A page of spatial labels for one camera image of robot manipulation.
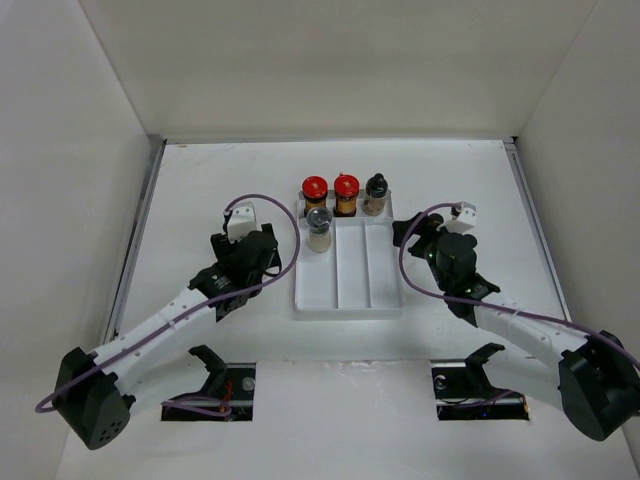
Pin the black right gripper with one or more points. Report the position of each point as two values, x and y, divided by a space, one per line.
429 229

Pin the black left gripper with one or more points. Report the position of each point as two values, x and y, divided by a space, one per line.
224 247

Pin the black-top brown chunk grinder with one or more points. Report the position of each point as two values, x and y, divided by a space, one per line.
376 190

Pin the red-lid sauce jar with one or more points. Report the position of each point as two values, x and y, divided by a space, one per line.
315 191
346 191

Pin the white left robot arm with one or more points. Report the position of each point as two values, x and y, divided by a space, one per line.
164 360

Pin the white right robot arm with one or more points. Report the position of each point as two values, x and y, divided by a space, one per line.
587 375

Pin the white plastic organizer tray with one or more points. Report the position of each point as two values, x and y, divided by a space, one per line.
358 277

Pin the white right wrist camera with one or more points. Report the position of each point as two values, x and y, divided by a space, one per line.
463 218

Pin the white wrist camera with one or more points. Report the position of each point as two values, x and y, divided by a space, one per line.
239 221
463 218

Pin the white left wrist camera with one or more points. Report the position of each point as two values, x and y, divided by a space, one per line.
239 221

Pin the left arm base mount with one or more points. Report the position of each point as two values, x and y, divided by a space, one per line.
225 395

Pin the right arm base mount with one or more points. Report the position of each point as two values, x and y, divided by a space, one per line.
463 391

